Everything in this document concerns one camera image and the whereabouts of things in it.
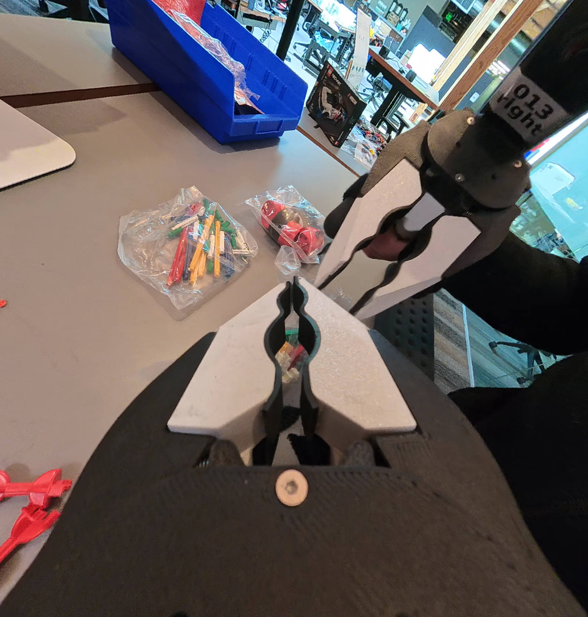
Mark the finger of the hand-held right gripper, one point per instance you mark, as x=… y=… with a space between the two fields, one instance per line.
x=443 y=250
x=371 y=202

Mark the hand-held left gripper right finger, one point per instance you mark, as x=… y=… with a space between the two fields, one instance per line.
x=361 y=381

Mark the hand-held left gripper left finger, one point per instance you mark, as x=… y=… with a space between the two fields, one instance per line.
x=226 y=381

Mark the clear bag of snowflake connectors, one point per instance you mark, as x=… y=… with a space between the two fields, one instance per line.
x=289 y=359

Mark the clear bag of red wheels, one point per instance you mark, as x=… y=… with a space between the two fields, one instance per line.
x=294 y=231

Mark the clear bag of colourful rods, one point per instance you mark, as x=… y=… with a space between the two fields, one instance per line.
x=188 y=246

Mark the white stand with wooden board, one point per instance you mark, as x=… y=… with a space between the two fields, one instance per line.
x=19 y=144

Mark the person's right forearm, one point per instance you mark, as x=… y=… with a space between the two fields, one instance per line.
x=530 y=299

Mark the person's right hand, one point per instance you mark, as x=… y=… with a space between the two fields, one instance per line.
x=388 y=246

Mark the black perforated mat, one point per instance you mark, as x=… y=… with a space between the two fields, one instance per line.
x=409 y=332

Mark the black toy box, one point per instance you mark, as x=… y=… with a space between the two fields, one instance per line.
x=335 y=101

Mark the black office chair base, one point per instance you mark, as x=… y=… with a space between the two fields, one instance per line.
x=530 y=356

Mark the person's black clothing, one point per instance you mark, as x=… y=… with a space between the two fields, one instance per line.
x=540 y=458

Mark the black pole with ribbed disc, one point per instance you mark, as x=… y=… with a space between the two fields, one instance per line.
x=290 y=24

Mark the red bow-tie connector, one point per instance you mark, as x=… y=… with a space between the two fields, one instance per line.
x=19 y=535
x=29 y=489

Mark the blue plastic bin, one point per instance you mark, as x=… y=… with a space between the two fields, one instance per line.
x=178 y=62

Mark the red printed packet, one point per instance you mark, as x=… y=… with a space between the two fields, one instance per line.
x=188 y=9

